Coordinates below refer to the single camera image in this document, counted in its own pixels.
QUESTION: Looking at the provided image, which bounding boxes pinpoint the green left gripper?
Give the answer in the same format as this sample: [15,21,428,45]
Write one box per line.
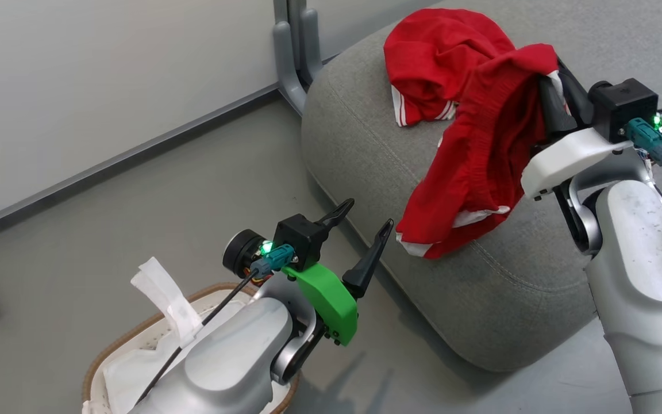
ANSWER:
[282,198,394,347]

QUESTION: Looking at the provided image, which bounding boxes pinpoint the white cloth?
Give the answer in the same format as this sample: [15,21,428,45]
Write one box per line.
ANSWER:
[82,257,286,414]

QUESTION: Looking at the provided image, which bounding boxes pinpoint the teal left cable connector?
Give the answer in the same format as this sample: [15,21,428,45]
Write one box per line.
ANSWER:
[249,244,297,277]

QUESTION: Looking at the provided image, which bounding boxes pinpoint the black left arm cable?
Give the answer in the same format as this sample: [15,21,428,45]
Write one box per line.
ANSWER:
[134,269,263,406]

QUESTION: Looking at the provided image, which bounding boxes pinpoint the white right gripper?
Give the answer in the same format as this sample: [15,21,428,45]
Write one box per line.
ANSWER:
[521,57,634,200]

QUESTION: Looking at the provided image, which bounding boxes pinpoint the white wicker-rimmed laundry basket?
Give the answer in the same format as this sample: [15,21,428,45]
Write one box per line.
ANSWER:
[81,282,300,414]

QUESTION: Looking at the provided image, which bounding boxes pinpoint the teal cable connector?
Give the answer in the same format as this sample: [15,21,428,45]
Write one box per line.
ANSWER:
[249,244,297,277]
[624,118,662,167]

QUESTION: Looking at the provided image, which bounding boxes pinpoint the plain grey partition post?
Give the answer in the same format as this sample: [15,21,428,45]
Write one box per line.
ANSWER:
[274,0,309,26]

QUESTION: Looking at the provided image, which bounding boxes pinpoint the upright grey partition foot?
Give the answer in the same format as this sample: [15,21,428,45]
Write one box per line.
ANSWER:
[272,7,325,117]

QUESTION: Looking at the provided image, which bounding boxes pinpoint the teal right cable connector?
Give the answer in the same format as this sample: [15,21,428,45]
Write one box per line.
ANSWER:
[624,118,662,167]

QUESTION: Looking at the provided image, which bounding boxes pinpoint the grey fabric ottoman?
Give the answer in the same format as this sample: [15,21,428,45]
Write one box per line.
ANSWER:
[301,0,662,373]

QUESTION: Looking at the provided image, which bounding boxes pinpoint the grey partition base rail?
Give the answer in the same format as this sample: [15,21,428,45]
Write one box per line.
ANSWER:
[0,83,281,245]

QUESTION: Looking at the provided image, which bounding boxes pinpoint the red shorts with white trim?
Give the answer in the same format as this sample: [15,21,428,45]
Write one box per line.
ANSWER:
[395,43,574,259]

